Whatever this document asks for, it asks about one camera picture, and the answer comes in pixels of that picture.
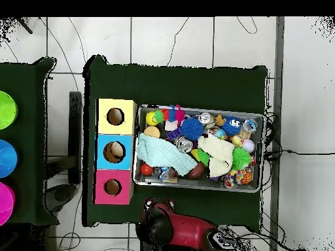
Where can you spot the mint green cloth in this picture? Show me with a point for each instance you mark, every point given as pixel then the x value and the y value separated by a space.
pixel 162 154

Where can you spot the shallow silver mesh bin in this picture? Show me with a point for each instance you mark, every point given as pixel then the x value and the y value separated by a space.
pixel 193 184

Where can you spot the wooden three-hole box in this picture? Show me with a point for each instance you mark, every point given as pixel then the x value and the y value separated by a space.
pixel 125 125

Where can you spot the red ball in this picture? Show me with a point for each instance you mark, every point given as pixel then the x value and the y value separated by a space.
pixel 146 169

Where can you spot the round orange sponge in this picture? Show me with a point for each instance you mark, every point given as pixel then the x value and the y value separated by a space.
pixel 151 132

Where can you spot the cream knit cloth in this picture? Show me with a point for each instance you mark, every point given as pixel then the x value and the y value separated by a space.
pixel 217 151

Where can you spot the blue spiky rubber ball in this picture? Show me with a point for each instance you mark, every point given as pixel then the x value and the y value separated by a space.
pixel 191 129

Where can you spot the yellow smiley ball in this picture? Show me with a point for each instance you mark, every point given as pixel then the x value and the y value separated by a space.
pixel 150 119

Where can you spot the rainbow spiky caterpillar toy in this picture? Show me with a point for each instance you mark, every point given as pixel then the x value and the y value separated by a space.
pixel 179 115

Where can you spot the green spiky rubber ball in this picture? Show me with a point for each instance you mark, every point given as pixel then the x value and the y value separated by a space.
pixel 241 159

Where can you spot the silver-top drink can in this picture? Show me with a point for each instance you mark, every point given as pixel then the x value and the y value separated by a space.
pixel 205 118

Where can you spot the white baseball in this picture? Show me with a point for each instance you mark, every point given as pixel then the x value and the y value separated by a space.
pixel 248 146

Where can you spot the black upright panel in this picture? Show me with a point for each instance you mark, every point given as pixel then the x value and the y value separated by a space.
pixel 75 130

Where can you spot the dark green table cloth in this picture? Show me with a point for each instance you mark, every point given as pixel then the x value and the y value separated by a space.
pixel 170 86
pixel 26 78

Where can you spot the pink plastic bowl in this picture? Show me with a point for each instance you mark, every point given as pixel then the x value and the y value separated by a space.
pixel 6 204

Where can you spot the blue plastic bowl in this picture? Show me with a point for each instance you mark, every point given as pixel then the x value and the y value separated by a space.
pixel 7 158

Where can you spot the green plastic bowl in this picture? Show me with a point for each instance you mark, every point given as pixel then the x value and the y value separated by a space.
pixel 7 109

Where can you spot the dark slanted rod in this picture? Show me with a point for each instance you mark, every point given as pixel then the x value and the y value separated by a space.
pixel 26 27

